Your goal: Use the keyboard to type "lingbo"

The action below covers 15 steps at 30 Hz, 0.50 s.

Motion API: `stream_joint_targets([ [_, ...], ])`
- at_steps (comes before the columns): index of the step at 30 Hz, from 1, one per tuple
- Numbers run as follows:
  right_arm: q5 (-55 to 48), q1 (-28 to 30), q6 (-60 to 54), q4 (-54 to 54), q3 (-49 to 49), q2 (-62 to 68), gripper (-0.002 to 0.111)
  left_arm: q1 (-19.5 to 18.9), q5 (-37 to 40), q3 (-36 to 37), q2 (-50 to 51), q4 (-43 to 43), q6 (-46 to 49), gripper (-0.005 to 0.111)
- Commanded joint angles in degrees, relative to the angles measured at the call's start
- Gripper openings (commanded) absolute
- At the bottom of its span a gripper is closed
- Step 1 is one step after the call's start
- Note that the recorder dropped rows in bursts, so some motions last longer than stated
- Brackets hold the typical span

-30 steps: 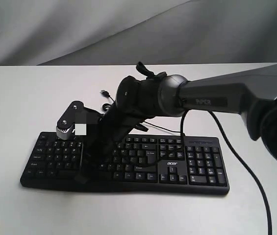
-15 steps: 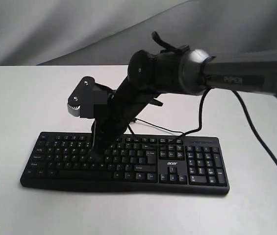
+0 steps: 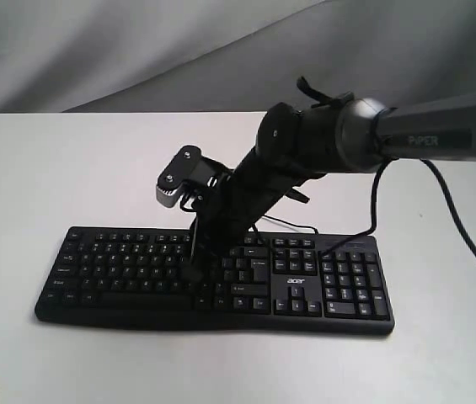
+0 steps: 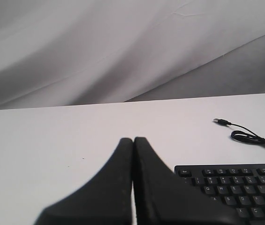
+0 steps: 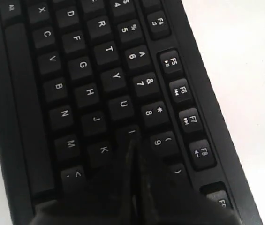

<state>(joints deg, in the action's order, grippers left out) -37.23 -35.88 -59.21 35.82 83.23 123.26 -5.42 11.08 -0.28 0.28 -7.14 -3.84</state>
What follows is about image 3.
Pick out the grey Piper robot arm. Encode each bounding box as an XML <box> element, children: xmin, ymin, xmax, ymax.
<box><xmin>158</xmin><ymin>96</ymin><xmax>476</xmax><ymax>282</ymax></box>

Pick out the black usb cable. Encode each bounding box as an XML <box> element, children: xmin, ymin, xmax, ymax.
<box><xmin>262</xmin><ymin>214</ymin><xmax>321</xmax><ymax>237</ymax></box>

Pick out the grey backdrop cloth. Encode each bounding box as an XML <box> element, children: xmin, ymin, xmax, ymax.
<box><xmin>0</xmin><ymin>1</ymin><xmax>476</xmax><ymax>113</ymax></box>

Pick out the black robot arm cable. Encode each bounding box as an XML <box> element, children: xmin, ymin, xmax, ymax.
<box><xmin>320</xmin><ymin>158</ymin><xmax>476</xmax><ymax>308</ymax></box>

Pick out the black acer keyboard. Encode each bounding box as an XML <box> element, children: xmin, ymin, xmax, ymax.
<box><xmin>35</xmin><ymin>227</ymin><xmax>394</xmax><ymax>336</ymax></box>

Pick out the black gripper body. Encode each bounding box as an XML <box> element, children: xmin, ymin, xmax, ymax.
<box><xmin>189</xmin><ymin>149</ymin><xmax>327</xmax><ymax>253</ymax></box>

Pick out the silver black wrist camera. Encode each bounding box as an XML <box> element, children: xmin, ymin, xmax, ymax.
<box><xmin>156</xmin><ymin>145</ymin><xmax>233</xmax><ymax>208</ymax></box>

